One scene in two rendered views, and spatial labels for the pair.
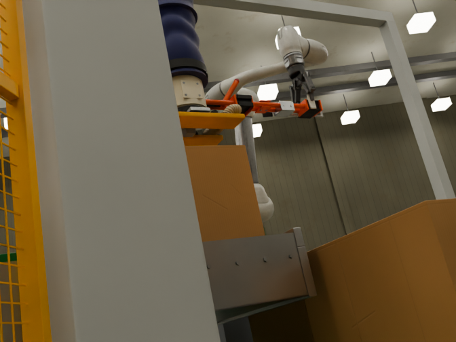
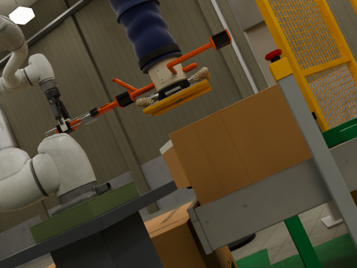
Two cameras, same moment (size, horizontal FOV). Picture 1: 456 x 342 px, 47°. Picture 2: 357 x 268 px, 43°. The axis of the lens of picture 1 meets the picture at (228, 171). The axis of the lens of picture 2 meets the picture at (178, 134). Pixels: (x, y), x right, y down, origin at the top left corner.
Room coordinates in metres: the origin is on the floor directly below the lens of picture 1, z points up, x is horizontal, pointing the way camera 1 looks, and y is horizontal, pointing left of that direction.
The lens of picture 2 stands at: (3.73, 1.40, 0.78)
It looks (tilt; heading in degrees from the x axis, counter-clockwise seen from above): 4 degrees up; 216
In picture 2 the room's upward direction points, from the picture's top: 25 degrees counter-clockwise
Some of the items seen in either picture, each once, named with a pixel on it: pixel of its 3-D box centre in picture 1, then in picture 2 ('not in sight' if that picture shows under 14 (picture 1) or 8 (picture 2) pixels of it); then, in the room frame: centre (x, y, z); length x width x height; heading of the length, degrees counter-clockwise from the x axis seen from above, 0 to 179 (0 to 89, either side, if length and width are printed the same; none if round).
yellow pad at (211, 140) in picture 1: (179, 138); (175, 94); (1.94, 0.16, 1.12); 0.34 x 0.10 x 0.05; 120
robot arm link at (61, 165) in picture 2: not in sight; (63, 163); (2.64, 0.06, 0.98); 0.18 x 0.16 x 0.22; 131
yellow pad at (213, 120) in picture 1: (198, 117); (179, 98); (1.78, 0.07, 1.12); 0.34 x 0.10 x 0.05; 120
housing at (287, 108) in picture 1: (283, 108); (89, 118); (2.09, -0.29, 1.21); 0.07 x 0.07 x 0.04; 30
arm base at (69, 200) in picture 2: not in sight; (84, 194); (2.63, 0.08, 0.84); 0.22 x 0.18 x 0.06; 105
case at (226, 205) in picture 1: (154, 223); (245, 145); (1.74, 0.28, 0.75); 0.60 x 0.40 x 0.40; 119
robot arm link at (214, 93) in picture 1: (218, 96); (1, 32); (2.59, -0.03, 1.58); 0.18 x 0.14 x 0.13; 41
